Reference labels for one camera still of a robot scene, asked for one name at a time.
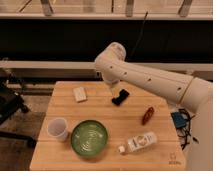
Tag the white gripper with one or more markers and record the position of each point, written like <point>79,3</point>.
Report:
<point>111,81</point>

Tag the white sponge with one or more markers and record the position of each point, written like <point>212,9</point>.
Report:
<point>79,94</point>

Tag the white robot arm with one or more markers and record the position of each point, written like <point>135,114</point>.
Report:
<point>193,93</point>

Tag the green ceramic bowl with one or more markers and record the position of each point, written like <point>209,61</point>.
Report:
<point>89,138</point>

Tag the black smartphone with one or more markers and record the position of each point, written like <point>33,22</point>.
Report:
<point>123,94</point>

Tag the white plastic bottle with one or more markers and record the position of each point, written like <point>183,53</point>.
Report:
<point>138,142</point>

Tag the translucent plastic cup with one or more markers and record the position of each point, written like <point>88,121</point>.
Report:
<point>58,129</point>

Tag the blue power adapter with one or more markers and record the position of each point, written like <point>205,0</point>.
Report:
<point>178,120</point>

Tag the black office chair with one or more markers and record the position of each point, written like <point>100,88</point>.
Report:
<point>10,102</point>

